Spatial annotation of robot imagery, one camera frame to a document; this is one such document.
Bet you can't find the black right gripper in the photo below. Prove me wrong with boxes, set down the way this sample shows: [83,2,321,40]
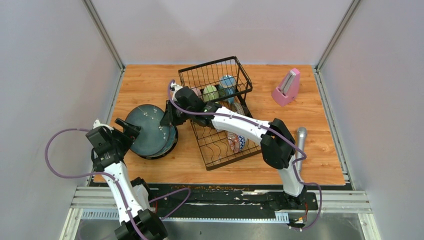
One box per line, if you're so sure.
[160,100,195,127]

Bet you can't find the blue-grey ceramic plate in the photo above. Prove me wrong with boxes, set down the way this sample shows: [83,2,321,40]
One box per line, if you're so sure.
[125,104,170,157]

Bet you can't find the pink ceramic mug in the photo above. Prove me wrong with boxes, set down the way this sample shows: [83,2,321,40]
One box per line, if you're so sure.
[191,87,202,97]

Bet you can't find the light green mug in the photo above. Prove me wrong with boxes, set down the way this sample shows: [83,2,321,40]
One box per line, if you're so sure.
[202,85,219,102]

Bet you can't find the blue butterfly mug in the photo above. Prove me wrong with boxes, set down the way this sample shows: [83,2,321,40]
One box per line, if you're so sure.
[218,75,237,105]

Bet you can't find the patterned ceramic bowl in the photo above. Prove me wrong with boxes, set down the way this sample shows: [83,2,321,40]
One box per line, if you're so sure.
[230,102,245,116]

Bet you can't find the red and blue patterned bowl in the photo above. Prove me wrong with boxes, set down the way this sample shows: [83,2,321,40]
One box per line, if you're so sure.
[227,131,247,154]

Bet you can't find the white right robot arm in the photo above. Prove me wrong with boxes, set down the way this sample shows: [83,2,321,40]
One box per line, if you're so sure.
[161,81,306,209]

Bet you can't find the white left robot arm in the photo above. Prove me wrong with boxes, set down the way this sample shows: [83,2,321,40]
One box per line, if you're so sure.
[85,118,168,240]

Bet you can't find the teal scalloped plate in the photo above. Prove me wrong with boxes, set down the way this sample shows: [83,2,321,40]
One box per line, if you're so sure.
[158,126,178,156]

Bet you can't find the black bottom plate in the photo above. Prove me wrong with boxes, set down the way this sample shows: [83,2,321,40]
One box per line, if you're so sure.
[137,127,179,160]

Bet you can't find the pink metronome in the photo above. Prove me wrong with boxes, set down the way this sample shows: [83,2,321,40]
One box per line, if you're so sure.
[271,68,301,107]

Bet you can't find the silver microphone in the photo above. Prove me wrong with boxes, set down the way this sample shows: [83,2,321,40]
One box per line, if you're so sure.
[296,127,308,173]

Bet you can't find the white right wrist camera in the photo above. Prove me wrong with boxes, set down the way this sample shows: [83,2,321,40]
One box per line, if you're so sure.
[169,82,183,94]

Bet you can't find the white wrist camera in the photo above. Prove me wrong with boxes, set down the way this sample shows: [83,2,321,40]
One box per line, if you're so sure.
[169,82,183,94]
[92,119,114,131]

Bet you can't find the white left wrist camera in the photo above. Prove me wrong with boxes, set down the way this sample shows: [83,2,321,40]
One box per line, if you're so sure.
[92,119,114,131]

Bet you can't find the black wire dish rack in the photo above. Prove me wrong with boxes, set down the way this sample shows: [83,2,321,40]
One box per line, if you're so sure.
[178,56,261,171]

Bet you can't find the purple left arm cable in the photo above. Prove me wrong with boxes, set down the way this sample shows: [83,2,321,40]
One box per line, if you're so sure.
[44,128,192,240]

